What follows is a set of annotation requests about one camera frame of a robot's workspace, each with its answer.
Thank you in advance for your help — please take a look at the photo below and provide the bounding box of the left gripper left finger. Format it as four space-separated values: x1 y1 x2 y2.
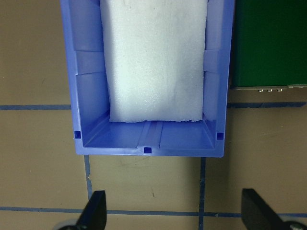
75 190 106 230

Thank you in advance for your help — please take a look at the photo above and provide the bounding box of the blue bin beside left arm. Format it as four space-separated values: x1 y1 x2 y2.
60 0 235 157

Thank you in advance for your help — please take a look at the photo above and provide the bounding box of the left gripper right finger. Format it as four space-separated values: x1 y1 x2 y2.
241 188 285 230

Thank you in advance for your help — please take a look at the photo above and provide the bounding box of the green conveyor belt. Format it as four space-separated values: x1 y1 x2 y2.
231 0 307 91

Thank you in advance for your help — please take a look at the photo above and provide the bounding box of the white foam pad left bin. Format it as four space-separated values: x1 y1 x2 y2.
100 0 208 123

